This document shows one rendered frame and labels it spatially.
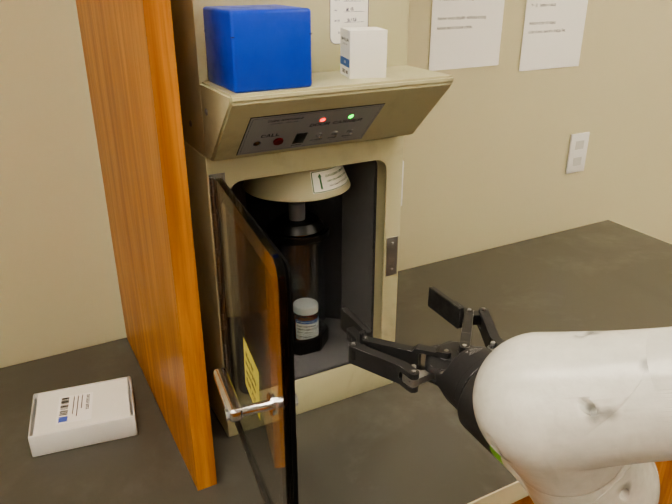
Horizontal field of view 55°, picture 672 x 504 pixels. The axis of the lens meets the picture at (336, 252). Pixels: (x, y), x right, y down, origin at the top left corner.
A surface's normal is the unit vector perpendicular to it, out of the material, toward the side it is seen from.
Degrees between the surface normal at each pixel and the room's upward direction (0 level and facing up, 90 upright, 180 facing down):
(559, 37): 90
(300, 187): 66
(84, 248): 90
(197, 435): 90
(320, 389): 90
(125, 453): 0
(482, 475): 0
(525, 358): 29
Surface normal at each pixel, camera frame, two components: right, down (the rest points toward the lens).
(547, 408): -0.43, -0.10
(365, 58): 0.24, 0.39
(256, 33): 0.47, 0.36
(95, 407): 0.00, -0.91
